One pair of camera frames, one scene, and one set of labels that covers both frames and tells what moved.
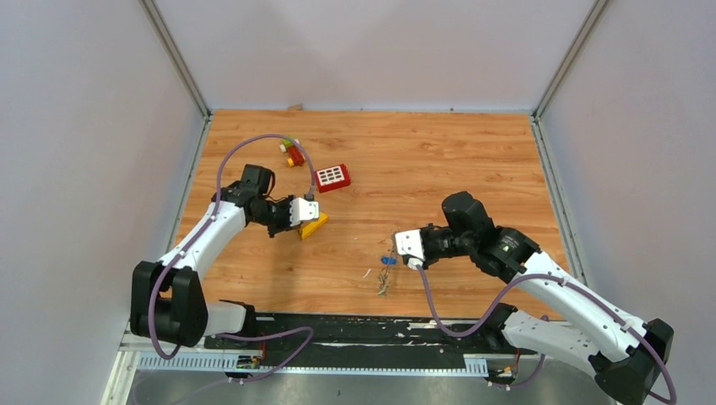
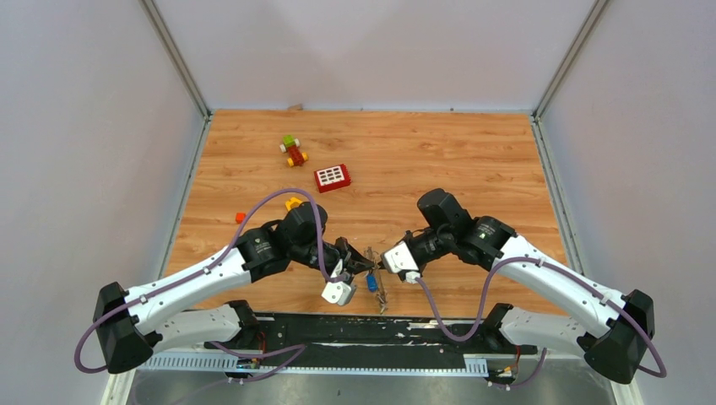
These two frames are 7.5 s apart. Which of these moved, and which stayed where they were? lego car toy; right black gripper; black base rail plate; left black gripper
Moved: left black gripper
Stayed: right black gripper; lego car toy; black base rail plate
